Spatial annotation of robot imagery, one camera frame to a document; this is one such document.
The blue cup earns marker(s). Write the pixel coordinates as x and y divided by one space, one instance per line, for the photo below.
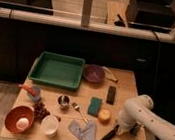
36 96

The orange bowl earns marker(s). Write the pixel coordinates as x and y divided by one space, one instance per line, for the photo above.
15 114

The white egg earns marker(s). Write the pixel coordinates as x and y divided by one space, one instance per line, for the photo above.
22 123

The blue folded cloth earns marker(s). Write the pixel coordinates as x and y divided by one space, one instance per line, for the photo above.
86 133

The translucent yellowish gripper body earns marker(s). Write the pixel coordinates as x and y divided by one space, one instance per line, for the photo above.
135 129

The green plastic tray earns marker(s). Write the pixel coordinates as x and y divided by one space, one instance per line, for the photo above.
57 70

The yellow red apple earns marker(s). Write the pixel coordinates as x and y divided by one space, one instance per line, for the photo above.
104 116

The green sponge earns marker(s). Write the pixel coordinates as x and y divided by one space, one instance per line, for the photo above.
94 106

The purple bowl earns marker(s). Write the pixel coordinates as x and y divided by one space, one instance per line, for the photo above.
94 73

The small metal cup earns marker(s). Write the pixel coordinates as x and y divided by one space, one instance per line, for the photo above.
63 101

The black handled brush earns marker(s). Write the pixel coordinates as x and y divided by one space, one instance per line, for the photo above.
111 134

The yellow banana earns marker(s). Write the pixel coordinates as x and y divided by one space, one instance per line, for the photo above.
110 75

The black remote control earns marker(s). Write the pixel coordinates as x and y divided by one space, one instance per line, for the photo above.
111 94

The orange handled utensil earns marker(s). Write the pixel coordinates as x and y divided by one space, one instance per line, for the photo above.
28 89

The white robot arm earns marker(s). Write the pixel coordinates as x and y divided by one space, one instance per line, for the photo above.
139 109

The white paper cup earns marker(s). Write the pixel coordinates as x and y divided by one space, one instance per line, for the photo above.
49 126

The bunch of dark grapes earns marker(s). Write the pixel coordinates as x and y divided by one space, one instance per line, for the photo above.
40 111

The metal spoon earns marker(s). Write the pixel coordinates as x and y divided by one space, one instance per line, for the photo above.
77 108

